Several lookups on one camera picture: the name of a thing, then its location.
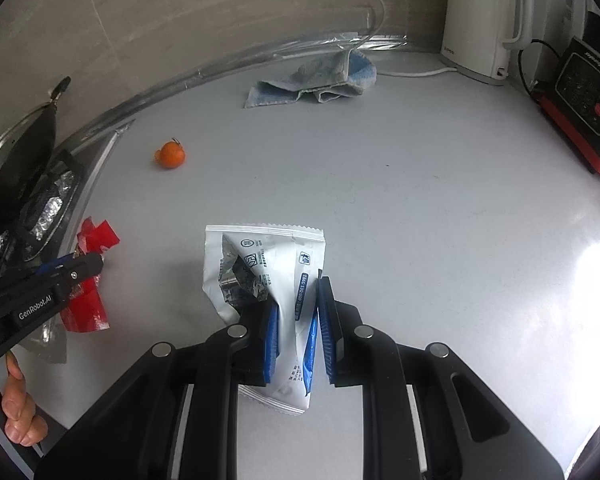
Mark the black pan with lid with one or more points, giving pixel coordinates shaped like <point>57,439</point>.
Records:
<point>25,145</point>

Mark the black gas stove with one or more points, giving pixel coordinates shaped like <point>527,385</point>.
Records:
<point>70,165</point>

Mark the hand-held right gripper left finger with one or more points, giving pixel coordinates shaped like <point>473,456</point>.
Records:
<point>272,345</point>

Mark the black and red appliance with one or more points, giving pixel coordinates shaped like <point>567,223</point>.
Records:
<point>585,85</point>

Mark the red snack packet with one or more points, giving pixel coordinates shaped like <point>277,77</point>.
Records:
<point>87,312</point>

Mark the blue dish cloth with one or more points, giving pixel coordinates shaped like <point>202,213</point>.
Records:
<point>320,72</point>

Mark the white snack packet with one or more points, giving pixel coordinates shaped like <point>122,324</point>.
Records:
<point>280,260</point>

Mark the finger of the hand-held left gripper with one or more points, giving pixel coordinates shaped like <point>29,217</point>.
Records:
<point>50,266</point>
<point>85,267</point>

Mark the white electric kettle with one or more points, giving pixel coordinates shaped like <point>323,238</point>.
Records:
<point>480,20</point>

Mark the foil burner liner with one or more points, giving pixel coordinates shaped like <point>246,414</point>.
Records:
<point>50,210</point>

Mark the white ribbed panel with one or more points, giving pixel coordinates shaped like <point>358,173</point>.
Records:
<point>575,15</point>

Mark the person's left hand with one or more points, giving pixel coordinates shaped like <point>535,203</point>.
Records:
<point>17,400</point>

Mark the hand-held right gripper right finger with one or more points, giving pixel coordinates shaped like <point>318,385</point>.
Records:
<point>327,340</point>

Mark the small orange tangerine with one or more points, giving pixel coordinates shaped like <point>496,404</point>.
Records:
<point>170,156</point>

